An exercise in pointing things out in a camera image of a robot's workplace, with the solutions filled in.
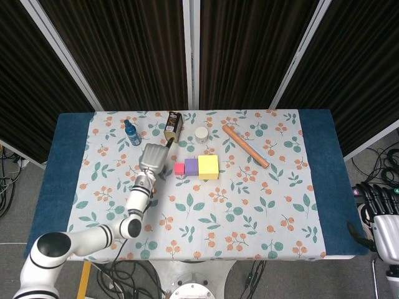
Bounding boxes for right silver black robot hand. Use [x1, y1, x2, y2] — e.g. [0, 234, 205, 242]
[345, 183, 399, 262]

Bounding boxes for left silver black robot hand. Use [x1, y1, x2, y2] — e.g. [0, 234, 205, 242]
[138, 138, 175, 179]

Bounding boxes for purple foam cube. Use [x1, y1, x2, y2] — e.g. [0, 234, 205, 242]
[184, 158, 200, 177]

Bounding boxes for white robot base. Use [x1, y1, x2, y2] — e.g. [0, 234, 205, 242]
[148, 260, 237, 299]

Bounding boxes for blue spray bottle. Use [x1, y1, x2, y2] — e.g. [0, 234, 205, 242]
[123, 119, 143, 147]

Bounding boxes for white round jar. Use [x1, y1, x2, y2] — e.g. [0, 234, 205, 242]
[195, 126, 209, 145]

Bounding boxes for yellow foam cube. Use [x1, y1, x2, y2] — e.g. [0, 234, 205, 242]
[198, 154, 220, 181]

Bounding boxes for fruit and leaf print tablecloth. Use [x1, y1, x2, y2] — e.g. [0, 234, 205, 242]
[60, 109, 327, 262]

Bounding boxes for blue table cover cloth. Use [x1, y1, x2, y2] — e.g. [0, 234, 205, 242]
[24, 109, 370, 259]

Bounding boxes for dark pleated partition panel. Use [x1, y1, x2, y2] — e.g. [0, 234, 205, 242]
[20, 0, 196, 112]
[0, 0, 104, 169]
[269, 0, 399, 162]
[183, 0, 322, 110]

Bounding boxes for yellow metal bar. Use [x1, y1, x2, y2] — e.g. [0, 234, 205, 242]
[76, 261, 92, 299]

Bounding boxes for tangled black floor cables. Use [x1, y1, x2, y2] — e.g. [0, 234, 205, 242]
[352, 141, 399, 189]
[90, 260, 266, 299]
[0, 146, 29, 221]

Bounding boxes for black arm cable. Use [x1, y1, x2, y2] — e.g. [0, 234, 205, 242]
[115, 238, 128, 263]

